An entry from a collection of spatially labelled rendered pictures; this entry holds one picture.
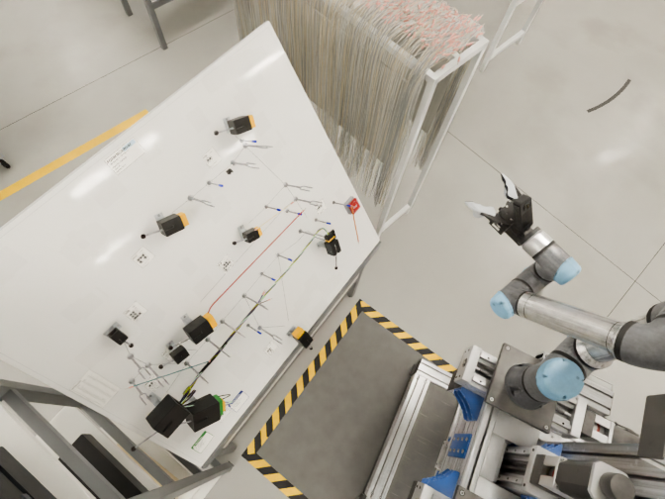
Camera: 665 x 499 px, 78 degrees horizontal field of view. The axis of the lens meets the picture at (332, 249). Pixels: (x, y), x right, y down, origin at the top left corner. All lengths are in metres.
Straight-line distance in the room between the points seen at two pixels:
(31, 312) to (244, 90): 0.85
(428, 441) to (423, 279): 1.02
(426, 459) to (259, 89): 1.96
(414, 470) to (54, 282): 1.89
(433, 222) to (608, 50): 2.67
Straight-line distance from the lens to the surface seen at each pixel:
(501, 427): 1.66
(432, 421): 2.47
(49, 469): 1.27
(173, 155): 1.29
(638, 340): 1.10
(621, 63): 4.97
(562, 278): 1.28
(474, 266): 3.02
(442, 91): 2.25
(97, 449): 1.60
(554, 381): 1.40
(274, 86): 1.47
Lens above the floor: 2.58
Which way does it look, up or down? 65 degrees down
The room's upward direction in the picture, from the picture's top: 8 degrees clockwise
